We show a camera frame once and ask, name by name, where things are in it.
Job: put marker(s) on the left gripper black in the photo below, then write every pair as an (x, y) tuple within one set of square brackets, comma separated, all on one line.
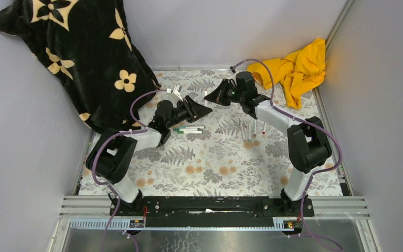
[(194, 111)]

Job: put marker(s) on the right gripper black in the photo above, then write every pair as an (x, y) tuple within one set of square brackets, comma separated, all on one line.
[(218, 96)]

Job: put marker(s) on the teal green marker pen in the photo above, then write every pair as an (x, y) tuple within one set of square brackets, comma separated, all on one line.
[(249, 131)]

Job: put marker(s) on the red marker pen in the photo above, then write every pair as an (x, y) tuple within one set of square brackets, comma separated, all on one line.
[(264, 128)]

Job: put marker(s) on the brown end marker pen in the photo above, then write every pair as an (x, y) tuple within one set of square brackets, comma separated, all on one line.
[(205, 94)]

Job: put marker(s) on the brown cap marker pen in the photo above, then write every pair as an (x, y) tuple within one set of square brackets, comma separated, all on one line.
[(242, 131)]

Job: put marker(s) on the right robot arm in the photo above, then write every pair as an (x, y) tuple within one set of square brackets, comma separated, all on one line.
[(308, 147)]

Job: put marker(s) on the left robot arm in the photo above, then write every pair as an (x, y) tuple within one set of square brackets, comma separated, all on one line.
[(110, 158)]

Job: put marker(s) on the yellow cloth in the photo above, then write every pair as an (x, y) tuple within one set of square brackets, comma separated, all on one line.
[(298, 72)]

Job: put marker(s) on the black floral blanket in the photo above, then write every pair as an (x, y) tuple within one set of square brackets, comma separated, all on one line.
[(87, 46)]

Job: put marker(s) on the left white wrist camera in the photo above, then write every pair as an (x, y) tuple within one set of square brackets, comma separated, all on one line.
[(177, 92)]

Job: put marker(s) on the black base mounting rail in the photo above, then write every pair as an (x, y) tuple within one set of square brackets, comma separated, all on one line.
[(211, 212)]

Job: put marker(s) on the aluminium frame rails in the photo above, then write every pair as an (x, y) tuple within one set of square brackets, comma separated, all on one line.
[(93, 212)]

